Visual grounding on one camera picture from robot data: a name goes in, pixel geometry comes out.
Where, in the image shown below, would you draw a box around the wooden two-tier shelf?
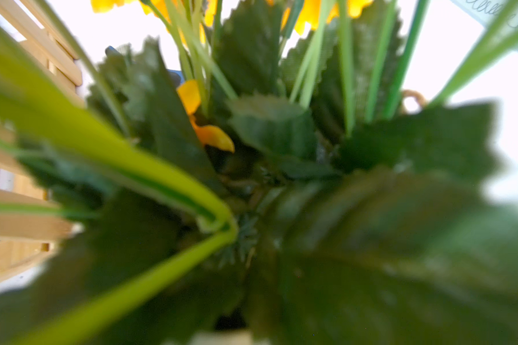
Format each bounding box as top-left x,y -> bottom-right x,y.
0,1 -> 83,290

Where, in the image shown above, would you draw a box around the sunflower pot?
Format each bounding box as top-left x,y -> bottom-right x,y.
0,1 -> 518,344

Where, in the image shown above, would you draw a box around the blue handled pliers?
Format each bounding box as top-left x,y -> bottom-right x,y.
104,46 -> 184,86

